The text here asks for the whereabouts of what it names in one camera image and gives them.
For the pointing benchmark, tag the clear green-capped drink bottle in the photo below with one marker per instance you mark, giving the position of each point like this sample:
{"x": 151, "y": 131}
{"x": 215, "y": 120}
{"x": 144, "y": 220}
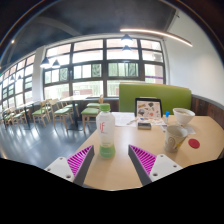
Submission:
{"x": 105, "y": 133}

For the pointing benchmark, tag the colourful printed paper sheet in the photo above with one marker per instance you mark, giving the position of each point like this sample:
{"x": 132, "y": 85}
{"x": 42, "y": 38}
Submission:
{"x": 156, "y": 120}

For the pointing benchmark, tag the group of wooden green-seat chairs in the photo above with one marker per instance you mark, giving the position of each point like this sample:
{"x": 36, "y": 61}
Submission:
{"x": 41, "y": 113}

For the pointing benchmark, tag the black tablet with stickers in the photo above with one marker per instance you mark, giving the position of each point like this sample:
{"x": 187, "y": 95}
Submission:
{"x": 148, "y": 108}

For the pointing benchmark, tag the small blue-capped bottle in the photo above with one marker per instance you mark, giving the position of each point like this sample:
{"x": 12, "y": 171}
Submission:
{"x": 167, "y": 117}

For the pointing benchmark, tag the flat round red coaster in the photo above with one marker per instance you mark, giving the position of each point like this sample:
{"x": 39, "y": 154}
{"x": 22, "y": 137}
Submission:
{"x": 194, "y": 143}

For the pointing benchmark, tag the white bowl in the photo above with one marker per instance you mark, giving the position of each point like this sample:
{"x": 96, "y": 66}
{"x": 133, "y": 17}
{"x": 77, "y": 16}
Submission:
{"x": 183, "y": 116}

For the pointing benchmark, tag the group of pendant ceiling lamps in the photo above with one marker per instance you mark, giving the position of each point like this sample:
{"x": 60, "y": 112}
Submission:
{"x": 126, "y": 39}

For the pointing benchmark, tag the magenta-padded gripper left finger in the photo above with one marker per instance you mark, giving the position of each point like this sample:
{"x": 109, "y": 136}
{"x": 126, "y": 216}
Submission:
{"x": 56, "y": 166}

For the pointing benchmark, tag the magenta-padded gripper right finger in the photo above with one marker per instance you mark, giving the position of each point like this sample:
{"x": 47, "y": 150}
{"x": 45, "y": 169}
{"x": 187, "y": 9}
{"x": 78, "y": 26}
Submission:
{"x": 165, "y": 166}

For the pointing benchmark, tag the white printed cup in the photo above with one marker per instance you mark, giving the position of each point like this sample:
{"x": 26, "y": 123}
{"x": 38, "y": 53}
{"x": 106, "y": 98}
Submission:
{"x": 174, "y": 138}

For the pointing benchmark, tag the green upholstered bench backrest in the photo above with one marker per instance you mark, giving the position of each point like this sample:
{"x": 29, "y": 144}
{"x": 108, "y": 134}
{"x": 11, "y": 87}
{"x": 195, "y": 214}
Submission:
{"x": 173, "y": 96}

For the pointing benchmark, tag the white paper sheets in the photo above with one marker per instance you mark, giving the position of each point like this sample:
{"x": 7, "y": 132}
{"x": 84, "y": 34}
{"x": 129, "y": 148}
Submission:
{"x": 122, "y": 119}

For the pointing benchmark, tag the long curved ceiling light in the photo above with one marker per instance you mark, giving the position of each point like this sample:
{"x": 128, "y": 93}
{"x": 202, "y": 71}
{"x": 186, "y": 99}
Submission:
{"x": 156, "y": 33}

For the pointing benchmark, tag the small dark box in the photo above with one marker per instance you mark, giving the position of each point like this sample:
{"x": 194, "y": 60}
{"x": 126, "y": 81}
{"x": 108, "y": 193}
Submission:
{"x": 144, "y": 125}

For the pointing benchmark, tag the light wooden dining table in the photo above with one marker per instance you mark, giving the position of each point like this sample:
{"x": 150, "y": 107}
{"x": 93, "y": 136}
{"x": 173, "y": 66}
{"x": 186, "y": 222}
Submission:
{"x": 26, "y": 106}
{"x": 75, "y": 98}

